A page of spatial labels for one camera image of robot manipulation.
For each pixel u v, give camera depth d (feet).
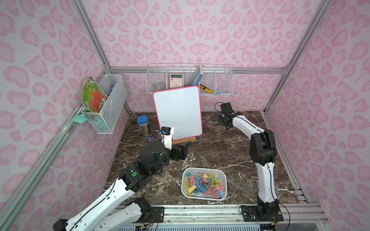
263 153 1.93
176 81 3.12
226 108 2.75
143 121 2.96
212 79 3.33
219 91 3.28
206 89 3.21
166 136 1.82
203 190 2.53
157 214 2.41
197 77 2.83
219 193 2.58
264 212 2.10
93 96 2.41
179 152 1.92
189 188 2.50
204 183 2.51
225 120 2.55
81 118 2.06
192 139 3.23
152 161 1.57
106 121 2.38
